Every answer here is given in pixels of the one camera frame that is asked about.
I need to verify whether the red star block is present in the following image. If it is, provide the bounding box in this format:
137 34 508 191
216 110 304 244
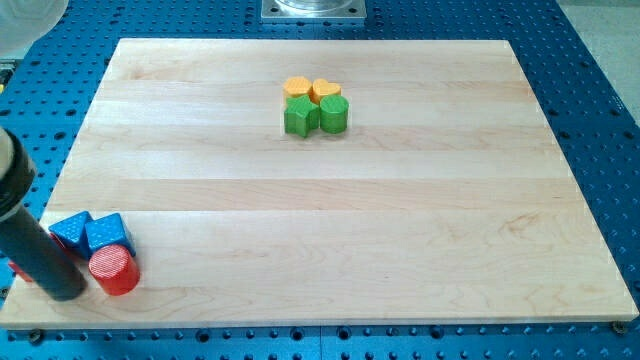
8 233 67 283

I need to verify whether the green star block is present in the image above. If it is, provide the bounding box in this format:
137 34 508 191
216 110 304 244
284 95 320 138

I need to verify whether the light wooden board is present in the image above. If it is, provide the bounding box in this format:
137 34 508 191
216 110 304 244
1 38 638 329

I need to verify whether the green cylinder block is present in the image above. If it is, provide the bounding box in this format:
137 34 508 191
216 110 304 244
320 95 349 134

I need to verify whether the yellow heart block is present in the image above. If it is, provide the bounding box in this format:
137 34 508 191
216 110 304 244
311 78 342 104

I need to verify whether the yellow hexagon block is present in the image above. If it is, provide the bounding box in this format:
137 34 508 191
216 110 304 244
282 76 313 103

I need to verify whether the blue cube block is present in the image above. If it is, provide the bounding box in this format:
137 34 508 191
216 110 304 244
85 213 136 257

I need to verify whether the red cylinder block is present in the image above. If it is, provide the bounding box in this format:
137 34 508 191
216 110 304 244
88 244 141 296

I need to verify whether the blue triangle block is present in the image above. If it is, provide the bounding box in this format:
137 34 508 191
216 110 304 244
48 211 93 260

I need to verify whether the blue perforated metal table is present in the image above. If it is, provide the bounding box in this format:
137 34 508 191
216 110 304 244
1 0 639 359

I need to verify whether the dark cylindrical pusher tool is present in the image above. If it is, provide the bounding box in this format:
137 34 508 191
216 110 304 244
1 129 86 301

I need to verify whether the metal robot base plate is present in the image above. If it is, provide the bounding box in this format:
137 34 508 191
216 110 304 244
260 0 367 22

